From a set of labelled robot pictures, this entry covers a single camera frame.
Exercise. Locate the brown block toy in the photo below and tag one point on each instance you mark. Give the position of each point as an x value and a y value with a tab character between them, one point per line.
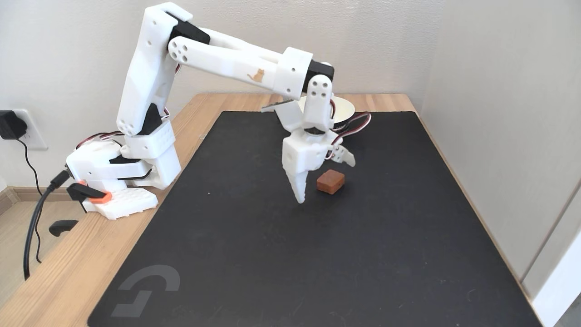
330	181

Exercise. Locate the dark paper bowl white inside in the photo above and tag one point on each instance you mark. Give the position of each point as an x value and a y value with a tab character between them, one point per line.
345	108

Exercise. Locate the black desk mat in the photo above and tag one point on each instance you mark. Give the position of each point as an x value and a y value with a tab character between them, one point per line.
317	254

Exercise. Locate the black and orange table clamp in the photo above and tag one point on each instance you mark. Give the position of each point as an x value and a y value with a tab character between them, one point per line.
81	192

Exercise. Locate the black power adapter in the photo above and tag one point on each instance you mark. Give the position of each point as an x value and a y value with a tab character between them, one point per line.
11	125

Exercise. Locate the white empty camera mount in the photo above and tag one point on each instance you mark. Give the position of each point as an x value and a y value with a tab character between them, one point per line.
290	119

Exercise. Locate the white door frame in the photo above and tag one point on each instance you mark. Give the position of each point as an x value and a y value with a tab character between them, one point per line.
558	281

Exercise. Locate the white wall outlet plate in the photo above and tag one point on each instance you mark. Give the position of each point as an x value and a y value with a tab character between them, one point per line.
34	136

